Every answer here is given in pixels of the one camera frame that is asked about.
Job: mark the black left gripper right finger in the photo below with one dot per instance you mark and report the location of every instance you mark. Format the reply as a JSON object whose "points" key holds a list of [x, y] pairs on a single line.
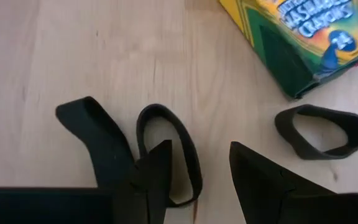
{"points": [[266, 199]]}

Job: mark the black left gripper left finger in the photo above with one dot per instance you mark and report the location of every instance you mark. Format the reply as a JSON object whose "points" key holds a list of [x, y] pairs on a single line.
{"points": [[148, 186]]}

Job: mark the yellow green crayon box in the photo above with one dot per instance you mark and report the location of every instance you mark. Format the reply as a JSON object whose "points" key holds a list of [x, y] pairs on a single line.
{"points": [[306, 31]]}

